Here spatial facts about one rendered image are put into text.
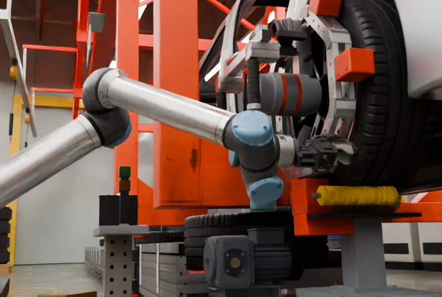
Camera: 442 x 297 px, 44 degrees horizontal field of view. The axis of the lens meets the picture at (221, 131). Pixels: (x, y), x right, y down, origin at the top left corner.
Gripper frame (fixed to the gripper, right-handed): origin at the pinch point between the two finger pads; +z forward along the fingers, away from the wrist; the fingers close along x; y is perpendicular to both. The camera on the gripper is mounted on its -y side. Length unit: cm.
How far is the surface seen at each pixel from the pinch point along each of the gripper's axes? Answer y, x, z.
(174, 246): -36, -74, -37
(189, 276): -26, -79, -32
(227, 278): -4, -57, -26
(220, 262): -8, -54, -28
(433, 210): -181, -184, 217
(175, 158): -50, -40, -39
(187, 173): -46, -45, -35
